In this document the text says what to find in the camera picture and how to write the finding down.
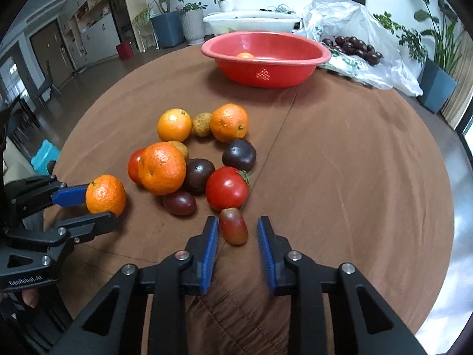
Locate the tall plant in blue pot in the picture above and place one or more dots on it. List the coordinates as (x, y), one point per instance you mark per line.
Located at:
(168, 27)

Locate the beige curtain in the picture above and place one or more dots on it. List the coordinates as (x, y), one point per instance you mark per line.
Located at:
(462, 85)

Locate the white plastic basin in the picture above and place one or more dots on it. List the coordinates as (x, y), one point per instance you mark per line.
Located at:
(251, 24)

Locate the dark chair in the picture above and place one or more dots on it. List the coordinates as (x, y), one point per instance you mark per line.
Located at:
(46, 81)

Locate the person's left hand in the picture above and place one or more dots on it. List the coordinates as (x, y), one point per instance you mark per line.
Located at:
(30, 298)

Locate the white television cabinet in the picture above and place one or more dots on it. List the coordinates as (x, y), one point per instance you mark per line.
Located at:
(251, 10)

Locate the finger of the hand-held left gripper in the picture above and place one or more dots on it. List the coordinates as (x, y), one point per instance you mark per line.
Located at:
(70, 196)
(92, 225)

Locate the red plastic basin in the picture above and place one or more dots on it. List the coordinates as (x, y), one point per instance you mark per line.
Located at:
(264, 70)

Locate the bushy small-leaf plant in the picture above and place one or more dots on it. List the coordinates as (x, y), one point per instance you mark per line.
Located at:
(406, 39)

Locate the dark purple tomato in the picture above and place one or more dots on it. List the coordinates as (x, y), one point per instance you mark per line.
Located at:
(199, 175)
(239, 154)

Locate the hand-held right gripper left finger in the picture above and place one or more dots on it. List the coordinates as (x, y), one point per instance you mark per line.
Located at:
(208, 255)

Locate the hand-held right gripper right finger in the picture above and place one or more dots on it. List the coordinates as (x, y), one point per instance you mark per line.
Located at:
(266, 255)

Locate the blue stool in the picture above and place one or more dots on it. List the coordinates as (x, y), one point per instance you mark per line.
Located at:
(44, 155)

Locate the yellowish fruit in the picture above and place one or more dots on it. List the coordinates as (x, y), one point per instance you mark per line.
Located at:
(181, 148)

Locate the red tomato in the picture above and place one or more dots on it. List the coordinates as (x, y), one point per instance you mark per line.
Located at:
(133, 166)
(226, 188)

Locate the pile of dark plums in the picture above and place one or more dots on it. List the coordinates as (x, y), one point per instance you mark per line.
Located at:
(354, 48)

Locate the brown door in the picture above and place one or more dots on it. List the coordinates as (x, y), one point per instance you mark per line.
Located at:
(48, 51)

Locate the red-purple oval tomato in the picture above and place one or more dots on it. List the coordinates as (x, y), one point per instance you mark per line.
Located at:
(233, 226)

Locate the small dark plum tomato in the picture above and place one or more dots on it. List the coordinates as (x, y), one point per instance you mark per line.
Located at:
(180, 203)

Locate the orange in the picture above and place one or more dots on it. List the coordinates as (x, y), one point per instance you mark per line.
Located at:
(174, 125)
(229, 122)
(105, 195)
(244, 55)
(161, 168)

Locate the large-leaf plant in blue pot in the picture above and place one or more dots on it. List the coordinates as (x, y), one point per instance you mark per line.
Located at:
(436, 83)

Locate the plant in white ribbed pot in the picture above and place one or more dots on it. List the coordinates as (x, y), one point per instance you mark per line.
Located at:
(194, 24)

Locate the brown kiwi fruit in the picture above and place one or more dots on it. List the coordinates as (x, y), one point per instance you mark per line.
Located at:
(201, 124)

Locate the small plant in white pot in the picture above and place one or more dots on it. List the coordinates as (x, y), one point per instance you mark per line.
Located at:
(226, 3)

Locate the white storage cabinet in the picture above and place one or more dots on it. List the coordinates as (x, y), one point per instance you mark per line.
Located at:
(92, 22)

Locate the red bin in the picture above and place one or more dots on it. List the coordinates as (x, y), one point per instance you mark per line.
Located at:
(125, 50)

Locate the clear plastic bag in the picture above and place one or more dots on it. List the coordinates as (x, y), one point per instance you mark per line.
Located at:
(369, 74)

